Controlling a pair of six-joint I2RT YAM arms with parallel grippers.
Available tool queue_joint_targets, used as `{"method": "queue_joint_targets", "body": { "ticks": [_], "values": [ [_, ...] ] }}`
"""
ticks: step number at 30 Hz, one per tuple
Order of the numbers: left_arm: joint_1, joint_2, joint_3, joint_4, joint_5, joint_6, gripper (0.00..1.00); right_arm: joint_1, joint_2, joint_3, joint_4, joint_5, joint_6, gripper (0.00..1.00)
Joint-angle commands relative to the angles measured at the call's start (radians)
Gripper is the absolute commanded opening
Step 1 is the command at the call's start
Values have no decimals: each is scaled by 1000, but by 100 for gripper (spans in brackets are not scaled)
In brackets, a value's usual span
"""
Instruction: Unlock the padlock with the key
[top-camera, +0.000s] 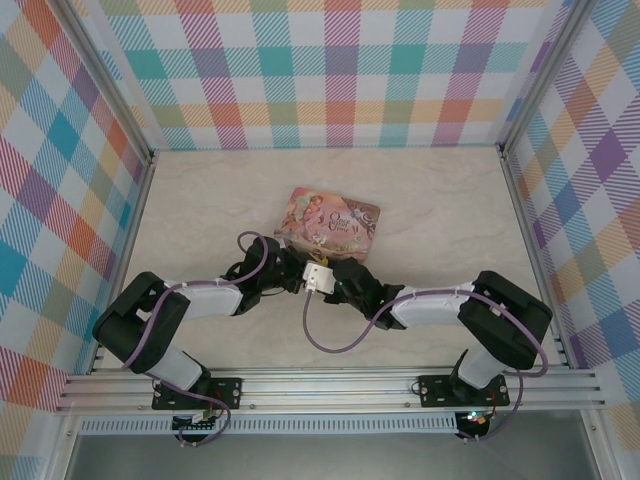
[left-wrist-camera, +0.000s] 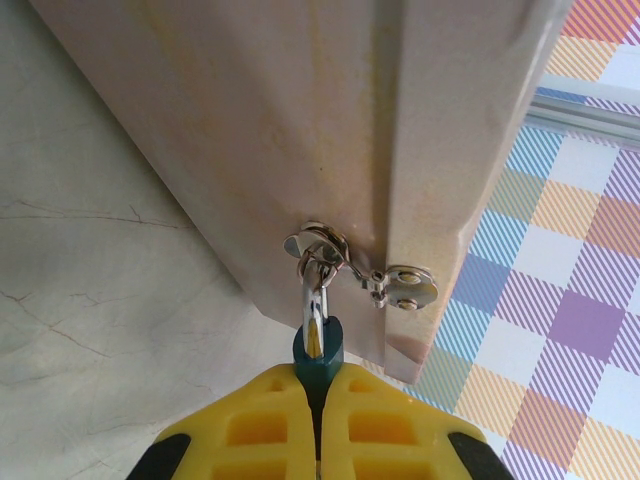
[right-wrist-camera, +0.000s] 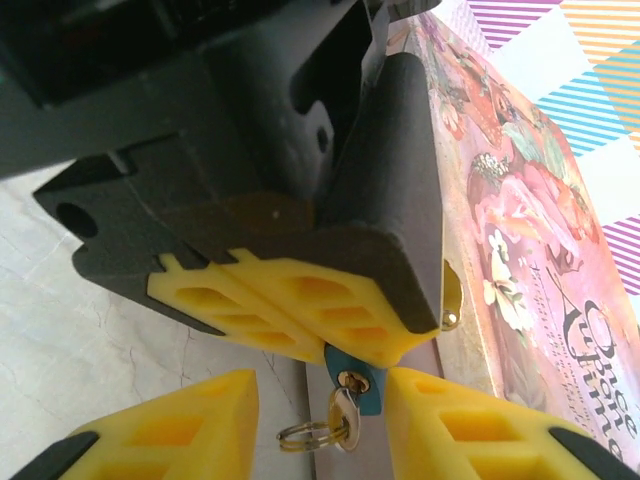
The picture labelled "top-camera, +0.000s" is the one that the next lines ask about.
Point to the left controller board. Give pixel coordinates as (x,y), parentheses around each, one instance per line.
(195,425)

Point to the grey metal panel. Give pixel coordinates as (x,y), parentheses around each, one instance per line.
(325,457)

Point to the right controller board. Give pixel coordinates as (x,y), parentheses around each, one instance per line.
(475,420)

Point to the aluminium side floor rail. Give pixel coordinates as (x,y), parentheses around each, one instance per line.
(127,250)
(532,250)

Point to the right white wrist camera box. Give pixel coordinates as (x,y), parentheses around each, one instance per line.
(319,277)

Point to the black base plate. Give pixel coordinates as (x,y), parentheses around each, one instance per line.
(435,390)
(227,392)

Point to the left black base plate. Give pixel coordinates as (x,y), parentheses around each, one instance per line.
(227,392)

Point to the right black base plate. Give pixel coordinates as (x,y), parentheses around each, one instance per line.
(435,390)

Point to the aluminium frame post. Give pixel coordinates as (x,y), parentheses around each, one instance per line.
(105,80)
(545,80)

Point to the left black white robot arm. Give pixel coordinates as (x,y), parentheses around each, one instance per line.
(135,340)

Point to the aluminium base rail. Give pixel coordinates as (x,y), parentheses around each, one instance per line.
(325,387)

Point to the controller board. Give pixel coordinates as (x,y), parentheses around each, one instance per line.
(195,425)
(475,420)

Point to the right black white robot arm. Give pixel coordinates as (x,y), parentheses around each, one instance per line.
(505,320)

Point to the pink illustrated tin box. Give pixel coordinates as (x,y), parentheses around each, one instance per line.
(330,220)

